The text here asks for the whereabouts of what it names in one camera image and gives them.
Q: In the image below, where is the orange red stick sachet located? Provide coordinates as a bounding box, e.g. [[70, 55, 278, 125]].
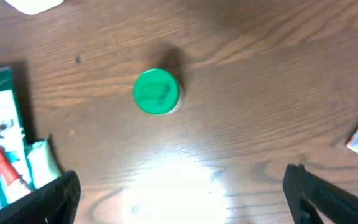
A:
[[0, 149, 31, 197]]

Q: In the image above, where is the white barcode scanner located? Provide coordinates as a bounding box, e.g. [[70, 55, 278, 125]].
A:
[[4, 0, 64, 15]]

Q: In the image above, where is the light teal wipes packet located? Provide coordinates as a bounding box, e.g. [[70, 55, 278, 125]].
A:
[[27, 139, 62, 189]]

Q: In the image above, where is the green lid jar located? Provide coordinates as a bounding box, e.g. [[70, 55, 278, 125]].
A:
[[133, 68, 184, 116]]

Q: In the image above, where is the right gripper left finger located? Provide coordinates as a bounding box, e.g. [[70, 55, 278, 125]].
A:
[[0, 170, 81, 224]]

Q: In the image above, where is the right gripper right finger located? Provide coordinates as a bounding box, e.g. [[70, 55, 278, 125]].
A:
[[283, 164, 358, 224]]

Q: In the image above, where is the green white package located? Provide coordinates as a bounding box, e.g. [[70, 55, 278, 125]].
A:
[[0, 67, 32, 209]]

